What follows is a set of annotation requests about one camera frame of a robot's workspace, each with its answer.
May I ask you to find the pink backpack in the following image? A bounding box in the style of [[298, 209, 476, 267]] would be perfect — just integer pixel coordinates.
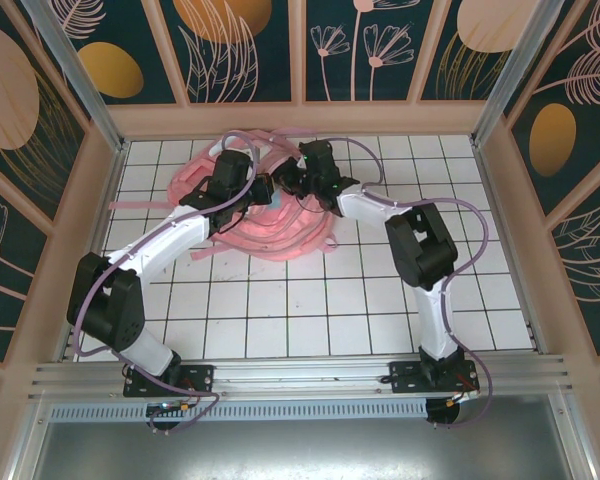
[[109, 127, 339, 264]]

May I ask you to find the small circuit board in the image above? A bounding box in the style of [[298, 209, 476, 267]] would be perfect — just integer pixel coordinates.
[[146, 401, 194, 417]]

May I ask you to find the grey metal sheet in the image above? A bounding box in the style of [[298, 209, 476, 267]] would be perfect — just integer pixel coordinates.
[[9, 419, 596, 480]]

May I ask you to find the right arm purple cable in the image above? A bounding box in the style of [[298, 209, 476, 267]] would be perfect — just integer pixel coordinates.
[[329, 137, 496, 431]]

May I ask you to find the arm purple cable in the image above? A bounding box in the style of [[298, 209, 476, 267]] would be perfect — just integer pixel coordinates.
[[72, 130, 226, 435], [329, 137, 496, 431]]

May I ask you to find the right aluminium side rail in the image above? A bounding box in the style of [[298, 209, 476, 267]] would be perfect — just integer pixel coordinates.
[[471, 142, 551, 355]]

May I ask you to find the left aluminium corner post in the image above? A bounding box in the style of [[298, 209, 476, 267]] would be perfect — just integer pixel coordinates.
[[22, 0, 131, 156]]

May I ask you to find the aluminium corner post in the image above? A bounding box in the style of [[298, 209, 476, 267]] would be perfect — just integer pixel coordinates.
[[469, 0, 564, 147], [22, 0, 131, 156]]

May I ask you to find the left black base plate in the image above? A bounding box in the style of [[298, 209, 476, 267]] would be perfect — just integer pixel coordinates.
[[123, 363, 216, 399]]

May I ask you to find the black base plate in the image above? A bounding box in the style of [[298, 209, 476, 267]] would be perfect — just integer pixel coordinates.
[[123, 363, 216, 399], [388, 359, 481, 396]]

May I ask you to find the aluminium mounting rail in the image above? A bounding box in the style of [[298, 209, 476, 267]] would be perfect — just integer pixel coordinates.
[[27, 353, 576, 404]]

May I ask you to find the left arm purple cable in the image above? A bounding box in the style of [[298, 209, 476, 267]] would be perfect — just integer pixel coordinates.
[[72, 130, 226, 435]]

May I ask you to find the right aluminium corner post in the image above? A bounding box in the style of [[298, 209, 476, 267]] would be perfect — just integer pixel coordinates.
[[469, 0, 564, 147]]

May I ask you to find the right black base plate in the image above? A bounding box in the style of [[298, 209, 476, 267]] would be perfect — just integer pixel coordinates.
[[388, 359, 481, 396]]

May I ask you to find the slotted grey cable duct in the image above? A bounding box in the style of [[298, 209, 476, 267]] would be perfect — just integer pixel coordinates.
[[49, 402, 429, 422]]

